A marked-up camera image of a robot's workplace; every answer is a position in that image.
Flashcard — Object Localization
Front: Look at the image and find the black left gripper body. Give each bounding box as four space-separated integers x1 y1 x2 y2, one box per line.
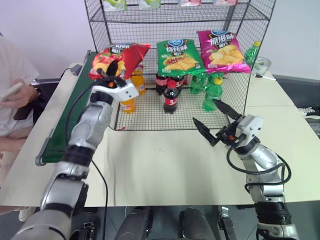
96 67 127 87

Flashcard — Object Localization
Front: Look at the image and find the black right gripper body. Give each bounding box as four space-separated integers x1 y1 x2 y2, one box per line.
214 121 245 148

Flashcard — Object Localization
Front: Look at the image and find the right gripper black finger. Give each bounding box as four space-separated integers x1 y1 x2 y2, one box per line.
192 117 219 147
213 99 242 124

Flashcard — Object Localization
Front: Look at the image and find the red chips bag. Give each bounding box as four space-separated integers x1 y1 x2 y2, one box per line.
89 42 152 81

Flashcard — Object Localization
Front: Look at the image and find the beige phone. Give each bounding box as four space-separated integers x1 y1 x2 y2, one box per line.
0 82 24 102

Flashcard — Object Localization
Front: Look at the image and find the black conveyor sensor box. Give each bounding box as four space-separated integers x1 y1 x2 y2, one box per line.
70 64 84 76

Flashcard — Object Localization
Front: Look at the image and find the green conveyor belt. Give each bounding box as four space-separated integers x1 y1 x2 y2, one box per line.
34 49 114 167

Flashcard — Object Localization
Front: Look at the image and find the person's hand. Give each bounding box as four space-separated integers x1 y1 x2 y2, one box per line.
0 85 39 109

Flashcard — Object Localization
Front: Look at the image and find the green soda bottle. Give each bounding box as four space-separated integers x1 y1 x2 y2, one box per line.
201 74 224 112
189 72 208 95
244 40 262 65

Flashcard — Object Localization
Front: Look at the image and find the orange soda bottle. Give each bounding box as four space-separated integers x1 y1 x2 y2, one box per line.
119 96 137 115
131 64 147 97

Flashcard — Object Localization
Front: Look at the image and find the cola bottle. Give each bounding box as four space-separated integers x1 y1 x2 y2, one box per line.
155 72 171 96
170 74 187 94
163 80 182 115

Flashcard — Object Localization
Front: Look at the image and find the pen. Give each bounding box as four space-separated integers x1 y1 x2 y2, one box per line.
254 74 276 82

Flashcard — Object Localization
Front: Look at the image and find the clear plastic bowl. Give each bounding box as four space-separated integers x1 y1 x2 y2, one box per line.
254 56 273 75

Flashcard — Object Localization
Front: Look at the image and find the magenta chips bag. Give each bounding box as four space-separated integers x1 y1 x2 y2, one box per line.
196 29 252 74

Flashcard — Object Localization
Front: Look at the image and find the green chips bag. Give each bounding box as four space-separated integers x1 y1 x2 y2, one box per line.
156 38 207 76

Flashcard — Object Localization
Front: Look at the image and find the green snack package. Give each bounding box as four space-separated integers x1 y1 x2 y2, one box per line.
102 0 128 12
138 0 162 10

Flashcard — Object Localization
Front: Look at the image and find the white power strip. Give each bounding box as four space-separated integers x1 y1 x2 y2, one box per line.
297 106 317 117

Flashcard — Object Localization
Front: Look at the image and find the dark rounded shape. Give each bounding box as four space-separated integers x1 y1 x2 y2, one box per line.
178 207 214 240
116 206 154 240

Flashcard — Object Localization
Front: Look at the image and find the person in white shirt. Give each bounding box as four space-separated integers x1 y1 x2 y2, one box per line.
0 31 43 223

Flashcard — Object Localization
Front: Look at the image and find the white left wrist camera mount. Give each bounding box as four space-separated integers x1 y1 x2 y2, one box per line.
93 78 140 102

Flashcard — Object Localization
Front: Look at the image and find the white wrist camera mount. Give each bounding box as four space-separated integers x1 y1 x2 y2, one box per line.
93 78 140 102
236 114 265 145

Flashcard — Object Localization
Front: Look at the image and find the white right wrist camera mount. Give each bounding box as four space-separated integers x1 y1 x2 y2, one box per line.
236 114 265 145

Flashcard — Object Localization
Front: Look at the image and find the black wire rack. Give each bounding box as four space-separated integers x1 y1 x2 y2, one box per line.
83 0 277 132

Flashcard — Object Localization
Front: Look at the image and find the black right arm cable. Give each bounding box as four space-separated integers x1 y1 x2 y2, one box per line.
226 143 293 194

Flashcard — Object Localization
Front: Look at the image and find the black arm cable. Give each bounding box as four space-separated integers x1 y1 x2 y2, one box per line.
226 143 293 194
65 74 109 240

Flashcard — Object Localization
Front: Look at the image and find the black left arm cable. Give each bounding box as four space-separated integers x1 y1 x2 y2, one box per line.
65 74 109 240

